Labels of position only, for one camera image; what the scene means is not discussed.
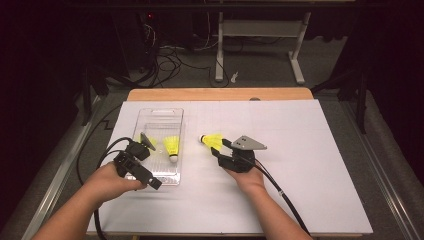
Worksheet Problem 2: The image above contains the black metal stand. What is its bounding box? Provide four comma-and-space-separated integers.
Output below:
311, 66, 371, 134
81, 64, 109, 127

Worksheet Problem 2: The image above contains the dark equipment cabinet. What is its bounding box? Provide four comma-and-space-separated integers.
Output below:
111, 9, 161, 73

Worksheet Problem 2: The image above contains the white table board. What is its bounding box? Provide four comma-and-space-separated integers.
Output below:
85, 99, 374, 236

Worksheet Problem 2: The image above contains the metal floor rail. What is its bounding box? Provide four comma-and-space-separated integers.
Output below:
339, 99, 421, 240
21, 94, 104, 240

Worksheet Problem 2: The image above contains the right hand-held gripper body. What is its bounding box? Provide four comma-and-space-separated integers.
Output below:
217, 135, 269, 174

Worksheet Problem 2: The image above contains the person's left hand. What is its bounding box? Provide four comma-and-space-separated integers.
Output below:
81, 162, 148, 204

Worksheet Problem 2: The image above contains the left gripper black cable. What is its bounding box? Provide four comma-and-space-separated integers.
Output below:
93, 136, 133, 240

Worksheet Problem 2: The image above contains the person's right hand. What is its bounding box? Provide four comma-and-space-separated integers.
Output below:
224, 164, 268, 196

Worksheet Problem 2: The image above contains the black floor cable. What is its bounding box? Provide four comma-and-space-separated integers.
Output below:
75, 103, 124, 188

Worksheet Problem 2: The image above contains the white metal desk frame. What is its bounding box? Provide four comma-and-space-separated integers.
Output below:
214, 11, 313, 85

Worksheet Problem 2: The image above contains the bundle of floor cables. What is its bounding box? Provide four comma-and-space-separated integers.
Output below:
106, 43, 231, 89

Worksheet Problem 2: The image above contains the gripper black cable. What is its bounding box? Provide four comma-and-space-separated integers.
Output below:
93, 136, 133, 240
244, 154, 313, 236

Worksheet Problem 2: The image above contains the yellow shuttlecock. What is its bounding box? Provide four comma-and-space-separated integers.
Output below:
198, 133, 225, 154
137, 133, 158, 148
162, 135, 181, 164

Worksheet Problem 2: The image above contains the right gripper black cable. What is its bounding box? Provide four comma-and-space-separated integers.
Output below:
244, 154, 313, 236

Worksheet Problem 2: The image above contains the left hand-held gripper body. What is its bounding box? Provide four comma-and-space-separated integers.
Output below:
112, 132, 157, 184

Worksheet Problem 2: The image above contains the wooden table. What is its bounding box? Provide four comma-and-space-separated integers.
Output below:
85, 87, 364, 239

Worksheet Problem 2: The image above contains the clear plastic container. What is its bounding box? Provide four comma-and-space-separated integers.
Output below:
123, 107, 185, 187

